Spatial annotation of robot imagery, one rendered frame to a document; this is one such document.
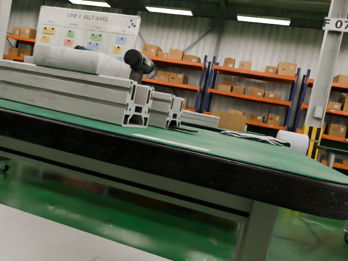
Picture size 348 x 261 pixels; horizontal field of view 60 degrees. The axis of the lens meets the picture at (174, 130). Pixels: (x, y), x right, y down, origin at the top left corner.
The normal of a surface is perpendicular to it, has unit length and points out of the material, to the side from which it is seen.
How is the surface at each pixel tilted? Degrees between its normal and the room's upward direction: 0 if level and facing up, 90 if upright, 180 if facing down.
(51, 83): 90
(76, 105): 90
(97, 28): 90
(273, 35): 90
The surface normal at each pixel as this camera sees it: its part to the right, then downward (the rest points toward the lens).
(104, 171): -0.26, 0.00
